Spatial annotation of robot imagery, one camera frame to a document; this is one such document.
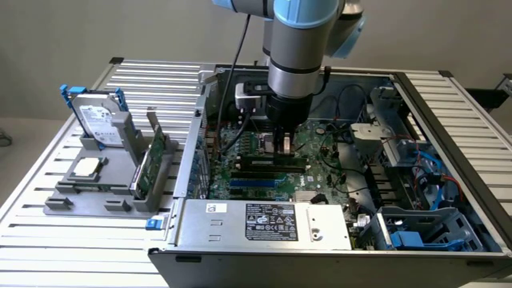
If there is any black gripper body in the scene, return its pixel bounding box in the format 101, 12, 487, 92
265, 94, 313, 130

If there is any CPU socket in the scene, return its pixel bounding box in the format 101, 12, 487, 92
257, 133, 277, 151

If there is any black expansion slot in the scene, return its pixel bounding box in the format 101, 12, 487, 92
231, 171, 283, 180

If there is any green motherboard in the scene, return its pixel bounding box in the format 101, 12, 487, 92
199, 118, 379, 250

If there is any blue expansion slot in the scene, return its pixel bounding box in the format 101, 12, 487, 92
229, 178, 281, 187

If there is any silver chipset heatsink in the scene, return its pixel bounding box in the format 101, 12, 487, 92
293, 191, 321, 204

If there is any grey fan shroud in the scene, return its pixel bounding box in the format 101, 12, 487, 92
349, 122, 403, 152

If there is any silver power supply unit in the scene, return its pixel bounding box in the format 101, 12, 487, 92
175, 199, 353, 252

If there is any green graphics card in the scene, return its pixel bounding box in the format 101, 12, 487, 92
131, 107, 168, 200

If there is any blue case latch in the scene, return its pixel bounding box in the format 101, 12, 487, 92
145, 216, 165, 231

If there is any open black PC case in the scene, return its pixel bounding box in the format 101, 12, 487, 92
147, 64, 512, 288

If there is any blue disk bay latch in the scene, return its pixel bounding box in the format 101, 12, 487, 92
389, 230, 425, 250

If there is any grey parts rack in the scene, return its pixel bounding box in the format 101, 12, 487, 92
43, 110, 181, 217

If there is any hard disk in blue carrier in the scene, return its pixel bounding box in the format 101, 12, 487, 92
59, 85, 129, 149

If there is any grey disk bay cage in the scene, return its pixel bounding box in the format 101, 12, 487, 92
375, 206, 488, 252

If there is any silver CPU chip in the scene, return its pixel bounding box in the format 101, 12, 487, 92
75, 157, 108, 177

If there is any white black wrist camera box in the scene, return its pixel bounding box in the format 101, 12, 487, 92
235, 81, 273, 110

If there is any black looped wire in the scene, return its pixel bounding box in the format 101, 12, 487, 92
335, 83, 368, 125

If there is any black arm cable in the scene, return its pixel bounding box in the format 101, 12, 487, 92
216, 14, 253, 155

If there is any blue SATA wire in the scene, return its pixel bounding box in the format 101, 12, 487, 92
415, 149, 447, 211

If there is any red SATA wire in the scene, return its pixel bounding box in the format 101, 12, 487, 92
439, 176, 465, 202

